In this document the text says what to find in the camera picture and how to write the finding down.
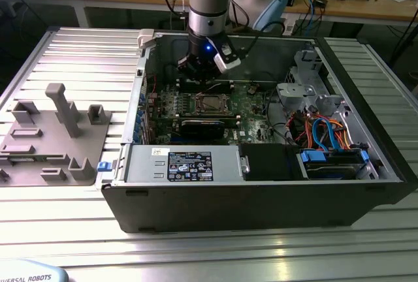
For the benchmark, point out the silver-topped green CPU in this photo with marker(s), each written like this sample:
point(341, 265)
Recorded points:
point(212, 103)

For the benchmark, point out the black RAM slot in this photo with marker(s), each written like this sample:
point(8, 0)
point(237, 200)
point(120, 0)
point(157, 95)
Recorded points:
point(231, 120)
point(227, 81)
point(227, 89)
point(227, 84)
point(230, 115)

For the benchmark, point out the CPU socket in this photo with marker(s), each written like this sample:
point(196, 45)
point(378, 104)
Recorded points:
point(197, 112)

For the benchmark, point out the blue slot clip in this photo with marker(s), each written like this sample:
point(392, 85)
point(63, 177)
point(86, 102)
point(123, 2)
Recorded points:
point(142, 100)
point(137, 136)
point(139, 121)

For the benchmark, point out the round coin battery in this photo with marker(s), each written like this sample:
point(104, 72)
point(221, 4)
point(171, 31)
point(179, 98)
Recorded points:
point(252, 91)

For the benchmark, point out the grey case release latch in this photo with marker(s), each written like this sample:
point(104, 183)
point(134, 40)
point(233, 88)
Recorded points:
point(146, 38)

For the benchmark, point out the black graphics card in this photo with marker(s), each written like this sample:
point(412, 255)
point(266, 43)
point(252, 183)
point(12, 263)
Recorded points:
point(202, 128)

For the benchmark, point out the green PC motherboard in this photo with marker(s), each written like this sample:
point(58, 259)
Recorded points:
point(251, 128)

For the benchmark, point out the grey metal drive cage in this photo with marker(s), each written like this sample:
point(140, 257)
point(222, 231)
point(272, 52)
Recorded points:
point(294, 91)

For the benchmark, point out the white paper label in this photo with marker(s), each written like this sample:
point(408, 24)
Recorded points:
point(289, 25)

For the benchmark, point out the grey power supply box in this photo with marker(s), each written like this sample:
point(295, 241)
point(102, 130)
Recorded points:
point(143, 164)

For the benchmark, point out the small black adapter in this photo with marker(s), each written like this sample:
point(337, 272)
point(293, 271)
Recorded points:
point(320, 3)

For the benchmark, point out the blue plastic case latch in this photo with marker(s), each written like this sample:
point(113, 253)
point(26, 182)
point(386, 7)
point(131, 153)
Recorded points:
point(104, 166)

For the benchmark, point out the black and grey PC case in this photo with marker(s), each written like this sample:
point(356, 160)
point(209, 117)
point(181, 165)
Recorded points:
point(228, 207)

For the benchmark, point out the hard disk in blue carrier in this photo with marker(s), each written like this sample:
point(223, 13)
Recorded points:
point(330, 171)

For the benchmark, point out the grey parts rack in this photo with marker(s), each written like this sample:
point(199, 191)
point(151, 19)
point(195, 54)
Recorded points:
point(49, 151)

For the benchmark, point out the green RAM stick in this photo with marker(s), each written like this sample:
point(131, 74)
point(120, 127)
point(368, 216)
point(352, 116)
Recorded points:
point(23, 159)

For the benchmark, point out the pale blue teach pendant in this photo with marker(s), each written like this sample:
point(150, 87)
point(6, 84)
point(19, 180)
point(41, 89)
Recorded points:
point(32, 270)

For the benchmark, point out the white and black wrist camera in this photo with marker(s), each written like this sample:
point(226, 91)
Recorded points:
point(228, 58)

